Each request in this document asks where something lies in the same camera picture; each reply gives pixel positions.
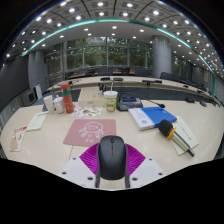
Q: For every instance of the green printed paper cup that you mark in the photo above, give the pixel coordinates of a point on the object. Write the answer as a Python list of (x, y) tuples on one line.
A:
[(110, 101)]

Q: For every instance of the white cardboard box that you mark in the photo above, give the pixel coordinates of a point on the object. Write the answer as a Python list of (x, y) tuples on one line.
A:
[(90, 99)]

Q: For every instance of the white paper pamphlet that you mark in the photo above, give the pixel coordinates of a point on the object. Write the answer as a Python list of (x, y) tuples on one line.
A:
[(36, 121)]

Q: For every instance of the pink printed mouse pad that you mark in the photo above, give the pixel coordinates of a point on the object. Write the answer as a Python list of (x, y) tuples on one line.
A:
[(83, 131)]

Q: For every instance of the blue and white book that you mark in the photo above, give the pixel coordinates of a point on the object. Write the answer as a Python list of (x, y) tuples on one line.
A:
[(153, 117)]

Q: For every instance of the white paper cup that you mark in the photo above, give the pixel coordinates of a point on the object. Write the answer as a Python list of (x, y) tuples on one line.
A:
[(49, 105)]

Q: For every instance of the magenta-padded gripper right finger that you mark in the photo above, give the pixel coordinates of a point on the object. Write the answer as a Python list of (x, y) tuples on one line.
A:
[(136, 160)]

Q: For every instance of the ceiling lights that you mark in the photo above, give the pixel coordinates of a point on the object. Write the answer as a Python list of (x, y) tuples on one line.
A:
[(114, 27)]

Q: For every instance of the colourful sticker sheet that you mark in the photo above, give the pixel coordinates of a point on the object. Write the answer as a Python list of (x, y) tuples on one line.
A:
[(86, 111)]

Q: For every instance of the curved conference desk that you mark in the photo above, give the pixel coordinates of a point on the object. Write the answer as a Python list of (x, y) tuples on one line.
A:
[(133, 83)]

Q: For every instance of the red and white leaflet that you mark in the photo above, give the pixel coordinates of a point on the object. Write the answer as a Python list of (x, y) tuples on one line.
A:
[(18, 138)]

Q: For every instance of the dark office chairs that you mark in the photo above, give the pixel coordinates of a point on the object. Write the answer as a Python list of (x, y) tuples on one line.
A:
[(143, 71)]

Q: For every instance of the black computer mouse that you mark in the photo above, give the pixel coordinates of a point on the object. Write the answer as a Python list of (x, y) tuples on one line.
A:
[(112, 158)]

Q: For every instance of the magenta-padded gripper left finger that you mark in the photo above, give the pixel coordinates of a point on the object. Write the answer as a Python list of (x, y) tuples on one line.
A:
[(87, 160)]

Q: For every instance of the red bottle with green band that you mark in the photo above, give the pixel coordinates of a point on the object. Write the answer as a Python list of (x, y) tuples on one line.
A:
[(68, 99)]

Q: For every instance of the black desk conference unit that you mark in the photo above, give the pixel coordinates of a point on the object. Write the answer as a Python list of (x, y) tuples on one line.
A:
[(129, 102)]

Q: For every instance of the white booklet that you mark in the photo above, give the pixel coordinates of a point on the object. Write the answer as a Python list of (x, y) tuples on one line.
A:
[(186, 128)]

